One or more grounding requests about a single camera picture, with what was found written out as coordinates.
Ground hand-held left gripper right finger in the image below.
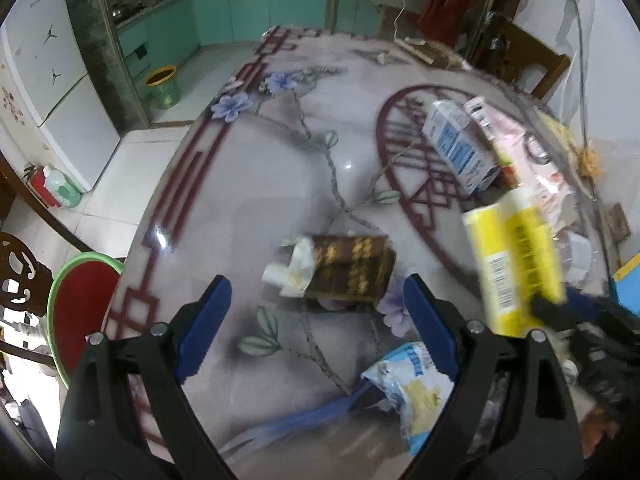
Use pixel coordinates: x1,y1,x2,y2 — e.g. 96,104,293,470
402,272,585,480

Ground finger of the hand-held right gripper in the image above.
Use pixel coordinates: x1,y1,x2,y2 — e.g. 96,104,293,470
529,291,608,333

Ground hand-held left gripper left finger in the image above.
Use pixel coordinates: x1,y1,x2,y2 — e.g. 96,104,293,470
55,275,236,480

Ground yellow cardboard box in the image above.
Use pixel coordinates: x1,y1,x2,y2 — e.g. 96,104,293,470
461,191,567,337

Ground pale blue snack bag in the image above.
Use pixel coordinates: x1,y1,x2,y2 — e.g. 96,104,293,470
361,342,456,456

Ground brown tissue box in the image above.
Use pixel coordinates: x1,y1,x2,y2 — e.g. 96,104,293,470
262,233,397,302

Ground pink tissue packet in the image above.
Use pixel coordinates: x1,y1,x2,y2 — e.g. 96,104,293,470
462,96,581,241

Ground green trash bin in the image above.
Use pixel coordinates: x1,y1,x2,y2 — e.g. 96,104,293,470
144,65,181,111

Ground clear plastic bottle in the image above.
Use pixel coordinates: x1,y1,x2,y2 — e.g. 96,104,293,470
550,230,607,291

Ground blue yellow box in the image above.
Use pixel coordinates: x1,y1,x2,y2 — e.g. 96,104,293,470
610,252,640,317

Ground blue white carton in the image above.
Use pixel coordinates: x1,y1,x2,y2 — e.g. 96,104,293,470
421,100,501,197

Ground carved dark wooden chair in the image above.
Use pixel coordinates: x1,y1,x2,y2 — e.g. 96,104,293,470
0,232,54,361

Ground green detergent bottle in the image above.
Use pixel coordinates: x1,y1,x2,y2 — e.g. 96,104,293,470
44,166,84,210

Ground red fire extinguisher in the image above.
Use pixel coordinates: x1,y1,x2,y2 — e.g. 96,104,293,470
22,162,61,209

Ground brown wooden chair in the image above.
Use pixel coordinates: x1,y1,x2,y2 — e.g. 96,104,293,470
472,10,572,102

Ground wooden tray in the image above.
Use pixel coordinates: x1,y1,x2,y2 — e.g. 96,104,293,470
395,37,471,70

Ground white refrigerator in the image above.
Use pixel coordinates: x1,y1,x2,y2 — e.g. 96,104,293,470
0,0,123,193

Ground teal kitchen cabinets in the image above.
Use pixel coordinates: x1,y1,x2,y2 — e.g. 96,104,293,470
117,0,332,75

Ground red hanging garment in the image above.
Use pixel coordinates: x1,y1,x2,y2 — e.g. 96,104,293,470
417,0,482,50

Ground grey power cable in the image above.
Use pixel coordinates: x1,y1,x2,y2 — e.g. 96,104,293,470
569,0,595,153

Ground white hanging cord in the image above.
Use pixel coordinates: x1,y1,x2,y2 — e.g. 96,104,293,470
393,0,409,43

